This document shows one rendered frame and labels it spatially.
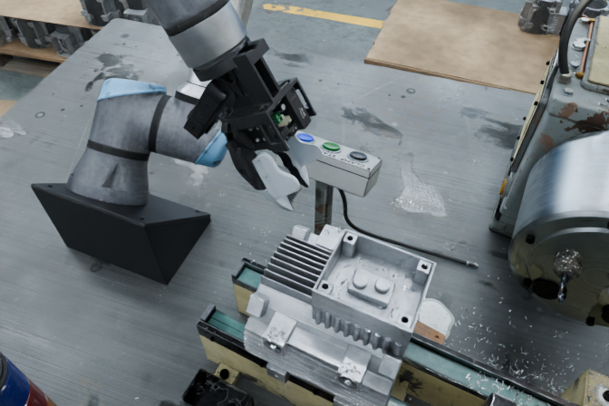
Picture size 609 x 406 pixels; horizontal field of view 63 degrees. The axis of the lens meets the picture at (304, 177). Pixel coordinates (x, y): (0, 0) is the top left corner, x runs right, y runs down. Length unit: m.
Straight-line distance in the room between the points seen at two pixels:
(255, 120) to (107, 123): 0.49
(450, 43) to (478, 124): 1.62
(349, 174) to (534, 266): 0.31
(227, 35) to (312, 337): 0.37
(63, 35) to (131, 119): 2.01
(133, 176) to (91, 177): 0.07
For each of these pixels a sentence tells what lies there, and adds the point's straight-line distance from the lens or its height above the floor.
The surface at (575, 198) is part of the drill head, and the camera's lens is 0.77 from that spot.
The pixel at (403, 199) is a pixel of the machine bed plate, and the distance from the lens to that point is 1.14.
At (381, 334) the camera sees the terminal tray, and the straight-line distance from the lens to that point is 0.60.
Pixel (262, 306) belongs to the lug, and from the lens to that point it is 0.64.
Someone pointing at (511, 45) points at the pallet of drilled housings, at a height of 0.15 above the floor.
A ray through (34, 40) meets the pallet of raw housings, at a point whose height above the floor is 0.20.
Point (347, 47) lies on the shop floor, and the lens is 3.10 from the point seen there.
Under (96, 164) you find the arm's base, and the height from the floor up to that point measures 1.00.
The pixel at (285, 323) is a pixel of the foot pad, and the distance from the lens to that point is 0.65.
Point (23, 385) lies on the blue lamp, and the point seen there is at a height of 1.18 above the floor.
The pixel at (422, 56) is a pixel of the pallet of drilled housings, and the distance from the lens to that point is 2.81.
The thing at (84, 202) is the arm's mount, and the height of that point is 0.99.
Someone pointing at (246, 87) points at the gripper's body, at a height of 1.33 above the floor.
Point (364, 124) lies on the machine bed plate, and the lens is 1.31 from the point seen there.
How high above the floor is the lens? 1.65
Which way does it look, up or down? 47 degrees down
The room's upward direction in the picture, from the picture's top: straight up
